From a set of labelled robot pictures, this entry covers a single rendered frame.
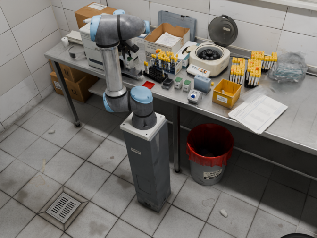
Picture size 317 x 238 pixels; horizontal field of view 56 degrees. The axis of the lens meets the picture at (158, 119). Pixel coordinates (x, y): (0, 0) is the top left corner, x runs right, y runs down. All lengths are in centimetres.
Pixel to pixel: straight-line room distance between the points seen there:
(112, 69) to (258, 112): 91
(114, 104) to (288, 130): 100
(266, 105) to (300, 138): 29
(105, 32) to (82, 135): 176
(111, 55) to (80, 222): 146
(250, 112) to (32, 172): 197
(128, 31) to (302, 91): 122
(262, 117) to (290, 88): 37
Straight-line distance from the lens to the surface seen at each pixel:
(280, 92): 208
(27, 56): 332
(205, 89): 195
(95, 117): 317
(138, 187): 227
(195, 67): 211
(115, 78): 155
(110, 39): 143
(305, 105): 203
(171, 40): 238
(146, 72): 212
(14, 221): 272
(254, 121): 182
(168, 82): 204
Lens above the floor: 217
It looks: 46 degrees down
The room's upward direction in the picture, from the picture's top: 5 degrees counter-clockwise
